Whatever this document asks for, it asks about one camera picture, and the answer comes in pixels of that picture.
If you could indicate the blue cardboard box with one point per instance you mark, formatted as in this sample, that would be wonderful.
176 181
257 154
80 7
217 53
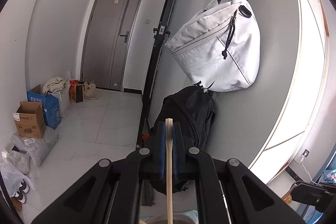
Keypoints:
50 106

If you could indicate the black backpack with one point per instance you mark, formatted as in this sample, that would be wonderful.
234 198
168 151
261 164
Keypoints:
193 113

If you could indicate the yellow red bag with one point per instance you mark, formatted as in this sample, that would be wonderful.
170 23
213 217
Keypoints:
80 91

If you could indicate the white plastic bags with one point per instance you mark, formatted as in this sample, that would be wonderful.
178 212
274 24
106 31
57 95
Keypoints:
22 153

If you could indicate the black white sneakers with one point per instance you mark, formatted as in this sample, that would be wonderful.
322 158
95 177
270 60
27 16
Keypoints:
19 190

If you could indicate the brown cardboard box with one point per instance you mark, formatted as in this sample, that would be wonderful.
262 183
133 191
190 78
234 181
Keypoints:
29 120

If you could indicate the grey door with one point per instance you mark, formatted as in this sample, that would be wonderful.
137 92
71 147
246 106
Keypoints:
106 42

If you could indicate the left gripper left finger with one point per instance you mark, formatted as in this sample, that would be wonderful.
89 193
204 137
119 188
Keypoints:
109 192

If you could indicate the teal checkered tablecloth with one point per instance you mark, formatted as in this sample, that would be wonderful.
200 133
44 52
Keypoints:
192 214

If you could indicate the white sling bag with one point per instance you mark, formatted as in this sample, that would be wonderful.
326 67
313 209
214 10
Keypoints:
219 47

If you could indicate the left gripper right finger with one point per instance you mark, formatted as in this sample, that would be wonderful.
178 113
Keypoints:
228 192

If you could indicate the chopstick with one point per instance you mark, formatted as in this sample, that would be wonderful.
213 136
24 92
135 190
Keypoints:
169 168

